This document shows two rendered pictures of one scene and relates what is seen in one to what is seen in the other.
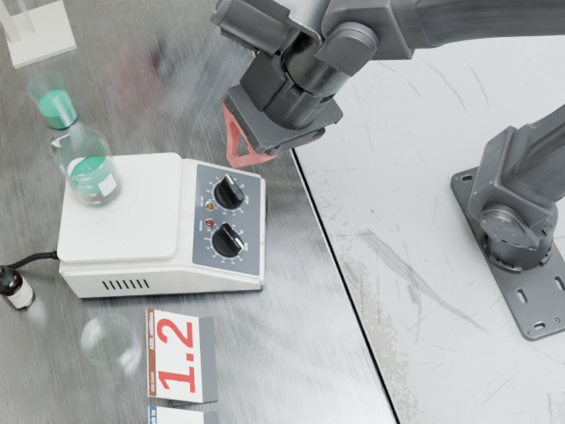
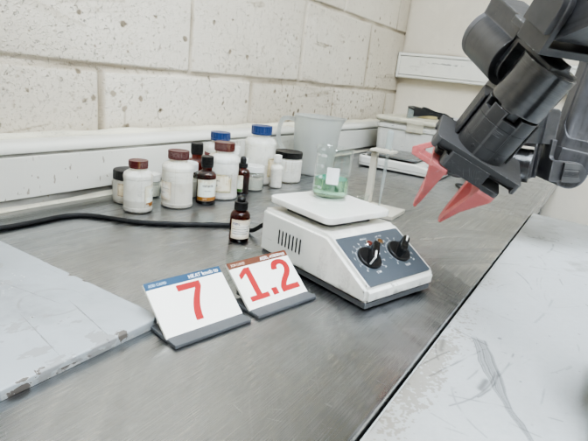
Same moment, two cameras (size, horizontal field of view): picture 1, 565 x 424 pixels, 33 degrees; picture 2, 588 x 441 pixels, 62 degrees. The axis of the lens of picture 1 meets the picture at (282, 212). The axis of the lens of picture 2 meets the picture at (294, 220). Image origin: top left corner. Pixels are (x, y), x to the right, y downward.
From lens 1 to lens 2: 0.67 m
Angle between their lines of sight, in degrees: 51
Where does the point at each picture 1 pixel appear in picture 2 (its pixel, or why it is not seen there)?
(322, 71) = (518, 74)
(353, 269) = (445, 345)
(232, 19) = (475, 31)
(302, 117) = (482, 136)
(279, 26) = (505, 37)
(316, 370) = (344, 356)
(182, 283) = (318, 260)
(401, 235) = (512, 359)
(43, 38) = not seen: hidden behind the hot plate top
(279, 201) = (431, 297)
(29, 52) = not seen: hidden behind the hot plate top
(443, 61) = not seen: outside the picture
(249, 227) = (393, 270)
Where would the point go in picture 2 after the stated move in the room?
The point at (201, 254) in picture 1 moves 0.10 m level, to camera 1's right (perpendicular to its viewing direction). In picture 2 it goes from (346, 243) to (423, 270)
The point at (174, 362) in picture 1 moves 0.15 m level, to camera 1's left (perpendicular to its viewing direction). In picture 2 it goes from (262, 278) to (178, 241)
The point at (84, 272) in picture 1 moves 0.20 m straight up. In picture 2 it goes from (276, 214) to (291, 59)
